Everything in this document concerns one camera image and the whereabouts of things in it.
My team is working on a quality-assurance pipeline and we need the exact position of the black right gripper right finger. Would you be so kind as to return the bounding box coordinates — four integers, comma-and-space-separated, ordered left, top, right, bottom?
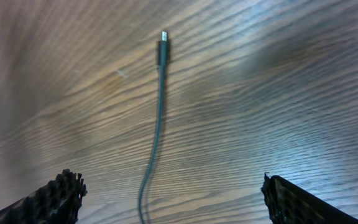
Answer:
260, 174, 358, 224

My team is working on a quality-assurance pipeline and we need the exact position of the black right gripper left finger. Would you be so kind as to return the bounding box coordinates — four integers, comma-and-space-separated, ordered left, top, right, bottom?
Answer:
0, 169, 87, 224

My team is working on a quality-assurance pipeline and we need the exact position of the black USB charging cable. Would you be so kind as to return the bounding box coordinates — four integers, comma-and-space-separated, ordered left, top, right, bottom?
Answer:
137, 30, 170, 224

